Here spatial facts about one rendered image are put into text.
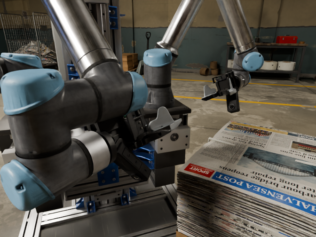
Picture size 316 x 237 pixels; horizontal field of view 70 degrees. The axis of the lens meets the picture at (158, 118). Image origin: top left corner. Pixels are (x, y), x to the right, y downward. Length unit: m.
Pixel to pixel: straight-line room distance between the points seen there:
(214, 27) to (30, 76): 6.77
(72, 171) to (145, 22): 7.12
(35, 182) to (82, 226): 0.97
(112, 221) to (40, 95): 1.04
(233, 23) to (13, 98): 0.80
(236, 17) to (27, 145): 0.81
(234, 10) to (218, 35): 6.04
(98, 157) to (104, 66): 0.15
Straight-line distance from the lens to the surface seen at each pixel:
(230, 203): 0.51
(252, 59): 0.95
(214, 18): 7.01
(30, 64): 0.88
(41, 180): 0.35
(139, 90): 0.40
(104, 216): 1.33
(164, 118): 0.51
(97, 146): 0.40
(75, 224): 1.32
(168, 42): 1.05
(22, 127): 0.33
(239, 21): 0.95
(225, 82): 0.94
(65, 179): 0.37
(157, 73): 0.91
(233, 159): 0.58
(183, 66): 7.14
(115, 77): 0.38
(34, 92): 0.31
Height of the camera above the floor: 1.11
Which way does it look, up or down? 21 degrees down
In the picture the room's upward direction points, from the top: straight up
